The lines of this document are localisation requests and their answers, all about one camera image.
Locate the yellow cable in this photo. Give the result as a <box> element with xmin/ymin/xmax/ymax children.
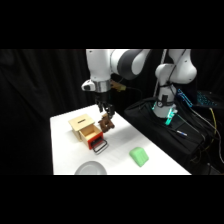
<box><xmin>199</xmin><ymin>107</ymin><xmax>224</xmax><ymax>164</ymax></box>

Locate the green triangle block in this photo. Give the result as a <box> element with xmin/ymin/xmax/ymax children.
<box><xmin>129</xmin><ymin>146</ymin><xmax>150</xmax><ymax>168</ymax></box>

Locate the grey bowl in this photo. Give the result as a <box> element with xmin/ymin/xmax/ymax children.
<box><xmin>74</xmin><ymin>160</ymin><xmax>108</xmax><ymax>176</ymax></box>

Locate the black robot stand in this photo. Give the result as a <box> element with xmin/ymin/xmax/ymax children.
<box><xmin>123</xmin><ymin>97</ymin><xmax>224</xmax><ymax>176</ymax></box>

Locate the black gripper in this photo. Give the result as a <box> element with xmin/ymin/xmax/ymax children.
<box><xmin>94</xmin><ymin>90</ymin><xmax>116</xmax><ymax>119</ymax></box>

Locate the black curtain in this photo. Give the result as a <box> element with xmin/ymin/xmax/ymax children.
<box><xmin>0</xmin><ymin>49</ymin><xmax>224</xmax><ymax>176</ymax></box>

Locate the brown plush teddy toy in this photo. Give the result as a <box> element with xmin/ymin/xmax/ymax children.
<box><xmin>97</xmin><ymin>112</ymin><xmax>116</xmax><ymax>134</ymax></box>

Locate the light wooden slot box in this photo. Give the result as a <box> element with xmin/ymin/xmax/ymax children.
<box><xmin>68</xmin><ymin>114</ymin><xmax>100</xmax><ymax>143</ymax></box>

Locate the red front wooden drawer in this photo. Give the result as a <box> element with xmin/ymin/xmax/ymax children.
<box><xmin>79</xmin><ymin>124</ymin><xmax>110</xmax><ymax>155</ymax></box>

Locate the blue lit electronics box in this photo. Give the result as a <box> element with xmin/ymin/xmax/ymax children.
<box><xmin>177</xmin><ymin>87</ymin><xmax>224</xmax><ymax>109</ymax></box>

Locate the tan wrist camera mount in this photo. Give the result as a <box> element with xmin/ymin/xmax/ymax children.
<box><xmin>110</xmin><ymin>80</ymin><xmax>128</xmax><ymax>92</ymax></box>

